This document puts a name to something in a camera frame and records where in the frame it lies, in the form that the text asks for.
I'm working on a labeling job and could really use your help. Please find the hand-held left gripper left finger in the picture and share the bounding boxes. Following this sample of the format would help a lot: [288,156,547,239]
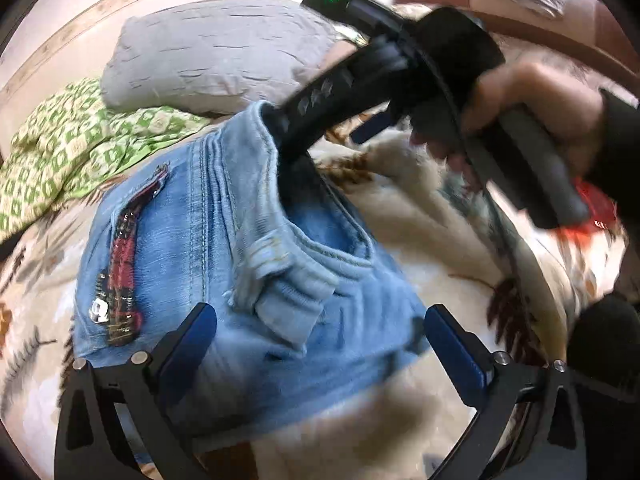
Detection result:
[54,302,219,480]

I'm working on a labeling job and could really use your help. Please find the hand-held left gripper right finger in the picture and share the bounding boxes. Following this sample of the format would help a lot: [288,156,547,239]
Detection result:
[423,303,582,480]

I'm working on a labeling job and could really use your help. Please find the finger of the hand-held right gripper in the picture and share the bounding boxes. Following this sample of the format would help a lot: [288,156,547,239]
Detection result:
[264,42,401,162]
[350,109,397,144]

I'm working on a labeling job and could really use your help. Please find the blue denim pants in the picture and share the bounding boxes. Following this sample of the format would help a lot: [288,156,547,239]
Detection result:
[74,100,432,456]

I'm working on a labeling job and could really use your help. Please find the person's right forearm black sleeve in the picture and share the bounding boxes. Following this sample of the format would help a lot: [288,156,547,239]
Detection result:
[582,89,640,223]

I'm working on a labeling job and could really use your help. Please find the person's right hand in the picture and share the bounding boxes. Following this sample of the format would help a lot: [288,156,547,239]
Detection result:
[410,55,608,177]

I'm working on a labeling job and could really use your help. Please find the pink bed headboard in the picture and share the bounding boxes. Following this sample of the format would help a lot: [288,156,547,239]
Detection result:
[392,0,640,96]

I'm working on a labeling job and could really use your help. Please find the cream brown printed blanket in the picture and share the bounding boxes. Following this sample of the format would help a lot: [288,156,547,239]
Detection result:
[0,115,631,480]

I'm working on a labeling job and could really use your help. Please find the grey pillow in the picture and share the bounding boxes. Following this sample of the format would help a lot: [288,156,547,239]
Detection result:
[100,0,353,117]

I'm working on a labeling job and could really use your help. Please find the black fuzzy cloth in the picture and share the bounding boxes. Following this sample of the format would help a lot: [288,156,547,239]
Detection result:
[566,294,640,480]

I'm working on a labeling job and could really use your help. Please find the red object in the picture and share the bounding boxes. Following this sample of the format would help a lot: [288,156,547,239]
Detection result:
[557,177,628,241]

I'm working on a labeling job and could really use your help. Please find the green white patterned quilt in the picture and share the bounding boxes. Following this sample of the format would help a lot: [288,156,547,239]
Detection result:
[0,77,213,247]

